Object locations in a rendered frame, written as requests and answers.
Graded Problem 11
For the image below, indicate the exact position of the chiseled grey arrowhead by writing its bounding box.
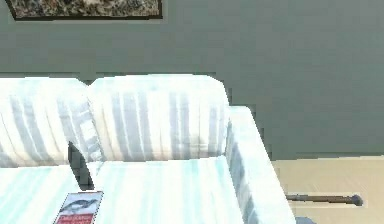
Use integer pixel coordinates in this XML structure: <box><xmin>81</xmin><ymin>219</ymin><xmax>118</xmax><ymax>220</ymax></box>
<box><xmin>67</xmin><ymin>140</ymin><xmax>95</xmax><ymax>192</ymax></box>

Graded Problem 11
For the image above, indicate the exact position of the white striped sofa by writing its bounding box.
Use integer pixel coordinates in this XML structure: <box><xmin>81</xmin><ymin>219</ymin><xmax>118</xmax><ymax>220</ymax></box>
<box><xmin>0</xmin><ymin>73</ymin><xmax>297</xmax><ymax>224</ymax></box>

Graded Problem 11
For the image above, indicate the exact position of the red and white book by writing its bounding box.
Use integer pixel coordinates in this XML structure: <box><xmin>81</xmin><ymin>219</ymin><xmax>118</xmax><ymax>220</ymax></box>
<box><xmin>52</xmin><ymin>190</ymin><xmax>105</xmax><ymax>224</ymax></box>

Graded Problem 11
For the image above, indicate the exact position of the grey round object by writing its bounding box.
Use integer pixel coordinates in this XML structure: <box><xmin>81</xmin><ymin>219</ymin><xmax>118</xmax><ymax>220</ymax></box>
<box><xmin>294</xmin><ymin>216</ymin><xmax>318</xmax><ymax>224</ymax></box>

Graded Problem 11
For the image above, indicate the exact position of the dark baseball bat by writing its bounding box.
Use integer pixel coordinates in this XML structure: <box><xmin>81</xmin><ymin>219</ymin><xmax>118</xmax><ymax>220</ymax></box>
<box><xmin>285</xmin><ymin>194</ymin><xmax>364</xmax><ymax>207</ymax></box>

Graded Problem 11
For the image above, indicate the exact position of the dark framed wall picture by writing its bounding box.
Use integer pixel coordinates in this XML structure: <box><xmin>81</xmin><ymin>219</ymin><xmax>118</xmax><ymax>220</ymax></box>
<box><xmin>4</xmin><ymin>0</ymin><xmax>164</xmax><ymax>22</ymax></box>

